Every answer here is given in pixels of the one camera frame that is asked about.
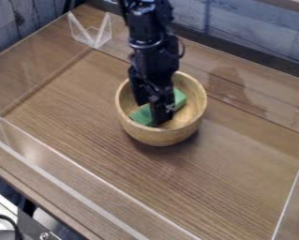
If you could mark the green rectangular block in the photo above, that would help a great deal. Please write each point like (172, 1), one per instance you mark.
(140, 115)

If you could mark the clear acrylic front barrier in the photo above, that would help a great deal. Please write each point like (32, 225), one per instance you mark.
(92, 206)

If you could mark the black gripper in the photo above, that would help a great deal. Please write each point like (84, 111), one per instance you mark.
(154, 62)

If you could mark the clear acrylic corner bracket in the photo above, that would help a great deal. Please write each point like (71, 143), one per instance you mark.
(91, 36)

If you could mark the round wooden bowl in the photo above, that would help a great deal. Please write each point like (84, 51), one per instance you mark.
(183, 124)

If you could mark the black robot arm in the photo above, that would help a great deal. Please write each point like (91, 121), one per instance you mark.
(147, 18)

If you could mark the black metal mount with bolt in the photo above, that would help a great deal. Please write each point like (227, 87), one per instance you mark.
(39, 226)

